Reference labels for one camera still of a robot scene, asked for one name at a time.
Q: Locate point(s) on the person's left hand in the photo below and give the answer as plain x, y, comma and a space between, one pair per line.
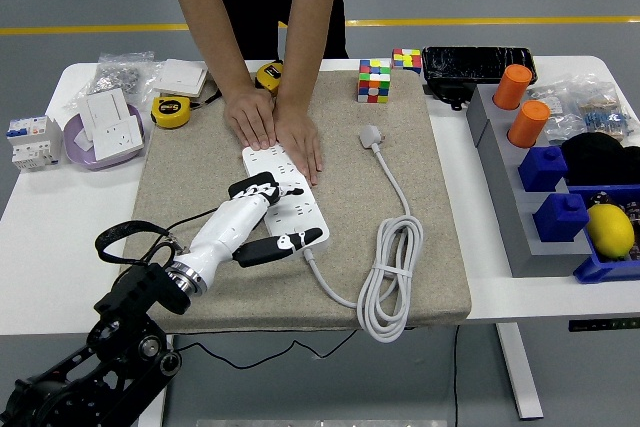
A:
300, 139

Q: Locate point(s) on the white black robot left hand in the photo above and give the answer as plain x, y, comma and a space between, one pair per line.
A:
225, 232

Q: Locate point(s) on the person's right hand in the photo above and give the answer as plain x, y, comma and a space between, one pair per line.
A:
252, 117

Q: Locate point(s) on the white power strip board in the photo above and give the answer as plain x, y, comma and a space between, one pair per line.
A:
310, 219

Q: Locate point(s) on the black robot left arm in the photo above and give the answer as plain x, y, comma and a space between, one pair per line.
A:
125, 292

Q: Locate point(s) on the person's left forearm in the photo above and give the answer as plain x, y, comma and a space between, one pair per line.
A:
310, 22

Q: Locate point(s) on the person's right forearm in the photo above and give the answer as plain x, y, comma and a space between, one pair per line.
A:
200, 12

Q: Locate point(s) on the yellow tape measure black label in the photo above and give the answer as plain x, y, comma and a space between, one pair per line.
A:
267, 77

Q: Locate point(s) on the grey-brown mat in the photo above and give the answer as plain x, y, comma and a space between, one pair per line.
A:
300, 287

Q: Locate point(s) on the large colourful puzzle cube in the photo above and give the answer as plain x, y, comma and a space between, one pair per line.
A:
373, 81

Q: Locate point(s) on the small colourful puzzle cube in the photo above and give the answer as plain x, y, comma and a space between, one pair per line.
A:
406, 60

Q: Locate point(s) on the clear bag of metal screws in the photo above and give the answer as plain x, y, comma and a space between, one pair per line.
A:
117, 76

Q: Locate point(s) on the purple bowl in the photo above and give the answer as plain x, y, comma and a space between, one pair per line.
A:
80, 157

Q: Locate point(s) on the white table leg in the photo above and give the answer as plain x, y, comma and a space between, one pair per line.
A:
520, 372
155, 404

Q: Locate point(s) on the black wrapped box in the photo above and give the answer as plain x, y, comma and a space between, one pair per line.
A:
477, 63

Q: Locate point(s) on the grey block holder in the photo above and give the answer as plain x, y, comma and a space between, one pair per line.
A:
505, 187

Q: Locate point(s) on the white circuit breaker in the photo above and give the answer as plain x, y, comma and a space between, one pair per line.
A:
30, 142

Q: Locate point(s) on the orange cylinder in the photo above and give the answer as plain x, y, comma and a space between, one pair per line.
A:
528, 123
511, 87

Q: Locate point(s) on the blue block with knob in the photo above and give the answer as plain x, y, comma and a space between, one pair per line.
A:
560, 217
542, 168

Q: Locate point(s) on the clear bag of small parts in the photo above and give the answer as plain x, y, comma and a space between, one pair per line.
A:
560, 119

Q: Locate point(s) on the black cloth bundle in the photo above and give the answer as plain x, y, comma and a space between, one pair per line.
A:
600, 157

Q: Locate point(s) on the clear bag of blue resistors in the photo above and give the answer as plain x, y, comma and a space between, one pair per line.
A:
607, 119

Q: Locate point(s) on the yellow lemon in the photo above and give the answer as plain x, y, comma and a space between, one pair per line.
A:
609, 231

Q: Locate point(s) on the blue plastic bin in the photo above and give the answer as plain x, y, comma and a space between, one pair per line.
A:
600, 269

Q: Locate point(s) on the black table control panel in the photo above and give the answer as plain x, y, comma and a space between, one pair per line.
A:
603, 324

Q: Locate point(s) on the white switch plate stack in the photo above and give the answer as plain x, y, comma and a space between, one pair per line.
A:
180, 76

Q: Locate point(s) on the white wall socket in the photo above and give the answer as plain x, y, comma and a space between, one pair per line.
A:
117, 139

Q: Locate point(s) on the white wall switch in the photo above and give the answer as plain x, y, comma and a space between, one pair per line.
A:
102, 108

